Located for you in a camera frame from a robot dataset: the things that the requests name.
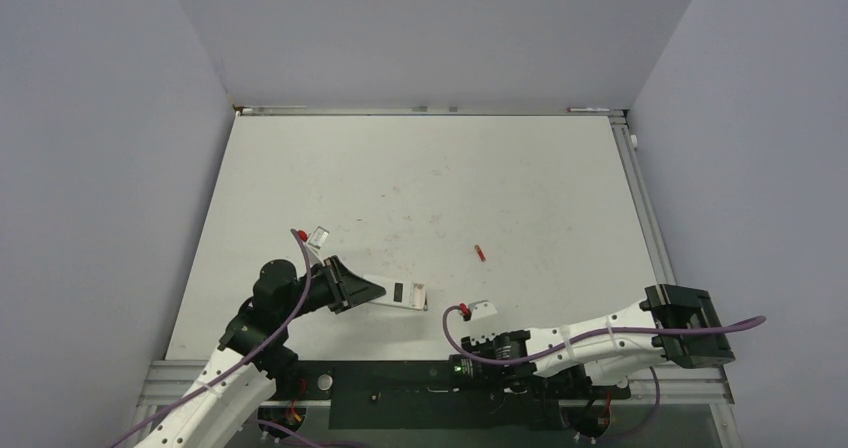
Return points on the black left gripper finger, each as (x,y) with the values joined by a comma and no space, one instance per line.
(349,285)
(358,299)

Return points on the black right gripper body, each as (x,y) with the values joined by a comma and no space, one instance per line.
(488,342)

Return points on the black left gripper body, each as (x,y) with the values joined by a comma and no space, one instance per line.
(325,289)

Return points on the white red remote control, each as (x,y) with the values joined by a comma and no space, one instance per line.
(401,294)

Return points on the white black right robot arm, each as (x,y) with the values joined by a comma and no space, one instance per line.
(670,324)

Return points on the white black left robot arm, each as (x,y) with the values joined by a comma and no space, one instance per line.
(251,358)

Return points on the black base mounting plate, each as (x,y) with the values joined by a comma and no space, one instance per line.
(448,394)

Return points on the red orange battery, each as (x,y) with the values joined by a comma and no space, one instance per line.
(480,253)

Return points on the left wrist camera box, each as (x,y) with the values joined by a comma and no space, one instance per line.
(318,237)

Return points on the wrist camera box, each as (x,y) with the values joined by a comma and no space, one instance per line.
(481,319)
(318,237)

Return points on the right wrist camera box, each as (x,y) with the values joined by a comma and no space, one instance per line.
(481,319)

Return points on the aluminium back table rail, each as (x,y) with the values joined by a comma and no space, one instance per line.
(425,111)

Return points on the aluminium table edge rail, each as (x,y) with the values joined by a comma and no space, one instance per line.
(627,147)

